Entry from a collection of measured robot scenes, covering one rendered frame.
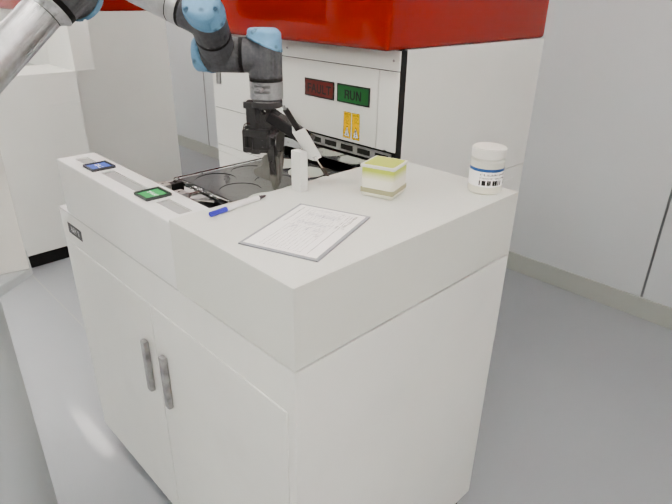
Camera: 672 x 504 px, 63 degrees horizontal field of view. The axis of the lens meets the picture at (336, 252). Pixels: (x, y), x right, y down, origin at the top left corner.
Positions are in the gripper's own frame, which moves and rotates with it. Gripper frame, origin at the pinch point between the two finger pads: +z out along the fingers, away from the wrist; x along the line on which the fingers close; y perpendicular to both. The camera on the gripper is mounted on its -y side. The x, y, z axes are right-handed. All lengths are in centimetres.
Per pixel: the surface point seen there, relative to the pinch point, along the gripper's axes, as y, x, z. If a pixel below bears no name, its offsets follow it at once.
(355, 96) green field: -15.3, -21.1, -18.2
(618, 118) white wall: -114, -133, 5
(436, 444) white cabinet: -43, 23, 53
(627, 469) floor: -106, -18, 91
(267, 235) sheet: -9.8, 41.2, -5.2
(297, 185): -9.2, 17.3, -6.3
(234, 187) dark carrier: 11.4, -0.7, 1.7
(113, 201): 29.4, 23.4, -1.8
